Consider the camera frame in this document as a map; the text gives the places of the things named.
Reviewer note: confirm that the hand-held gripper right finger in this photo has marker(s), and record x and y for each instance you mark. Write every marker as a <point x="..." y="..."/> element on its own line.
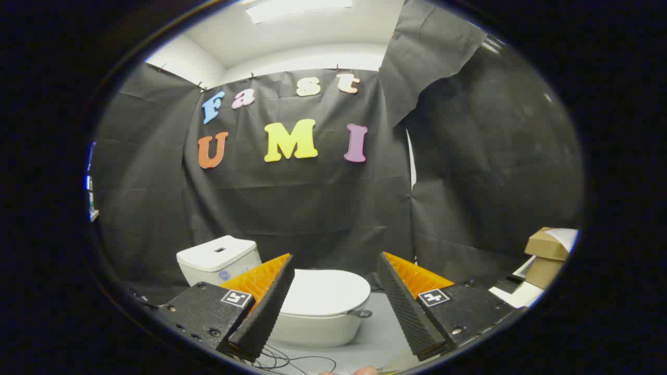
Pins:
<point x="411" y="312"/>

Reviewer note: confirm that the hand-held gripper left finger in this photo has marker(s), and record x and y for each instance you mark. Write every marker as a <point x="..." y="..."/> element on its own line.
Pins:
<point x="266" y="312"/>

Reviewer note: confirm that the small black flat object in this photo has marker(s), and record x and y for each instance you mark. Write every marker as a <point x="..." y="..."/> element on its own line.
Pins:
<point x="508" y="284"/>

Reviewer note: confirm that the white flat board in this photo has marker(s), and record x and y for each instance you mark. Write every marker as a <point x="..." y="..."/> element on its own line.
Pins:
<point x="521" y="297"/>

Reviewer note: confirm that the black backdrop cloth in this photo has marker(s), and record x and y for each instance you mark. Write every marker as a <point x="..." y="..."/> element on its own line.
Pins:
<point x="312" y="208"/>

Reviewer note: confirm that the cardboard box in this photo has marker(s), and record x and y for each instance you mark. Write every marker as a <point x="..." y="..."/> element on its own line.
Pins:
<point x="542" y="245"/>
<point x="542" y="273"/>

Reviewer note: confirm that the white paper sheet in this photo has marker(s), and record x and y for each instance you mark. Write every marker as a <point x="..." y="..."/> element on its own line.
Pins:
<point x="565" y="237"/>

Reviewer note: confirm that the ceiling light panel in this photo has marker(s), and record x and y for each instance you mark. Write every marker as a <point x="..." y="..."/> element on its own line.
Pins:
<point x="297" y="9"/>

